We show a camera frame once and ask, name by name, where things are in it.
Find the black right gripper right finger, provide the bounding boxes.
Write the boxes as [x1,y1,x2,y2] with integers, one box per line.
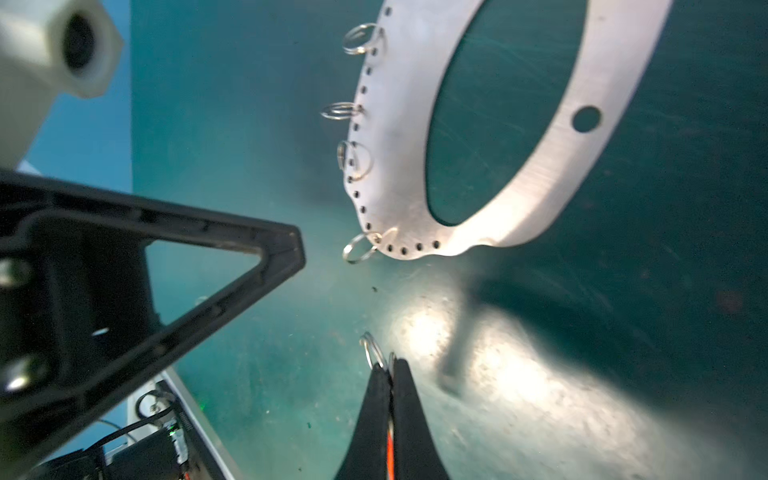
[391,358,449,480]

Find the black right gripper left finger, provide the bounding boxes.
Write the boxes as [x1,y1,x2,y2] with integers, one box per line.
[335,365,391,480]

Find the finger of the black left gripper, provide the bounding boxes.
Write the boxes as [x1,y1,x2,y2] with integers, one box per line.
[1,170,306,479]

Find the red key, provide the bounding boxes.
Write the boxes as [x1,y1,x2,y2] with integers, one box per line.
[360,331,396,480]

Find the grey oval keyring plate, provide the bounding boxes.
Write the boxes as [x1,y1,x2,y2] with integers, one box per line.
[322,1,672,264]

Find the left controller board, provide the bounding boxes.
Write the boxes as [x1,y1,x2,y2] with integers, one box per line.
[26,374,241,479]

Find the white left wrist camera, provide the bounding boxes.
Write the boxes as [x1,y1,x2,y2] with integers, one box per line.
[1,0,124,170]

